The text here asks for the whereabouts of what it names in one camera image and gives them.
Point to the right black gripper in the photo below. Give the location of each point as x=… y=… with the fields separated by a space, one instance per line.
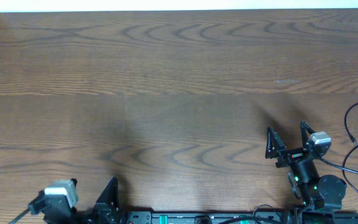
x=290 y=155

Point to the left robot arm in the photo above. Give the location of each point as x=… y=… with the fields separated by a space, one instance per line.
x=57 y=203

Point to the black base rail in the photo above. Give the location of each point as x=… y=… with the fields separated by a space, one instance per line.
x=262 y=214

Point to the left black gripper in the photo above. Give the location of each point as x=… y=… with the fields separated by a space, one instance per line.
x=112 y=211

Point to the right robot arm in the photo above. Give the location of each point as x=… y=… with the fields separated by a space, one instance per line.
x=321 y=195

